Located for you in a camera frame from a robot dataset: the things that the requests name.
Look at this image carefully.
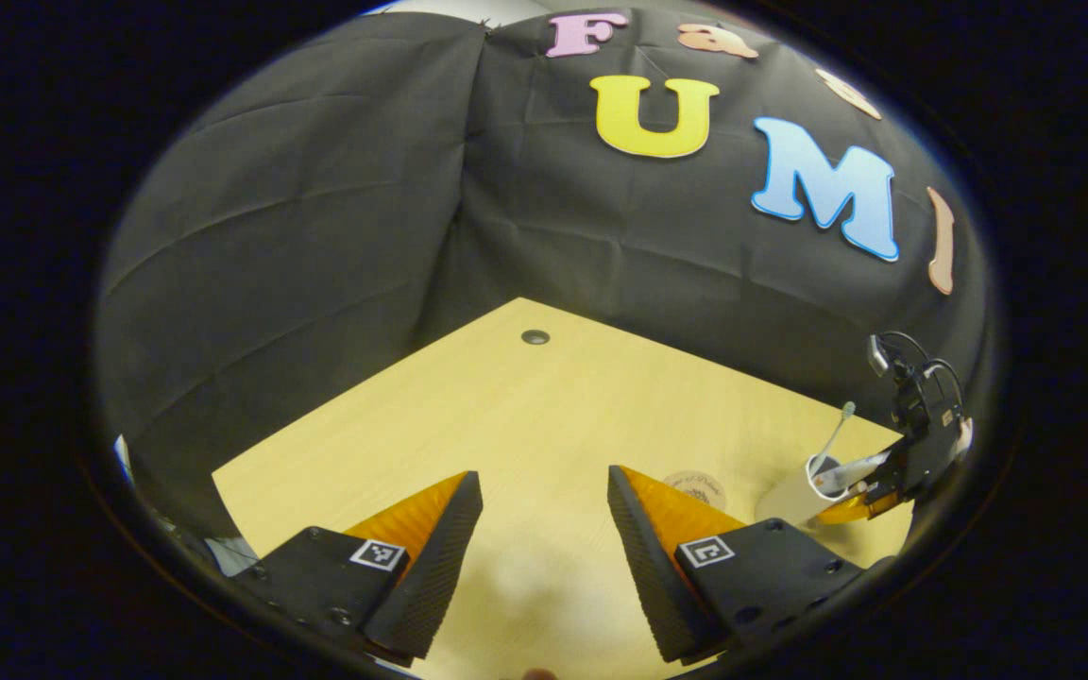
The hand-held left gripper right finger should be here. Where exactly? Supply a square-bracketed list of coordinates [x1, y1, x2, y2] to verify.
[606, 464, 866, 665]

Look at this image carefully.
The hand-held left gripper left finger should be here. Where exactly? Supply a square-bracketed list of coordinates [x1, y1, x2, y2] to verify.
[232, 470, 485, 667]

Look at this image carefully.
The white toothpaste tube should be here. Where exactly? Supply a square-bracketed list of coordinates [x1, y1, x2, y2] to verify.
[823, 451, 893, 495]

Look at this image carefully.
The white cup with wooden handle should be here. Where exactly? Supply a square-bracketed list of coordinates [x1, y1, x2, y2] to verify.
[755, 451, 852, 527]

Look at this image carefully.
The white toothbrush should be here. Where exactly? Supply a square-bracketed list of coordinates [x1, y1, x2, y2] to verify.
[808, 400, 858, 476]

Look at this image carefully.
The round wooden coaster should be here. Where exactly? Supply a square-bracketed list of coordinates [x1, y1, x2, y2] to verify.
[662, 469, 727, 513]

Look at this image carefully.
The light wooden desktop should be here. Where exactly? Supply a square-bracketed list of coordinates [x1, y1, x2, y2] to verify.
[212, 297, 915, 680]

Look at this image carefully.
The black backdrop cloth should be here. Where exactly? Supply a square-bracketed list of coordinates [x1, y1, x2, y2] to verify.
[95, 5, 994, 558]

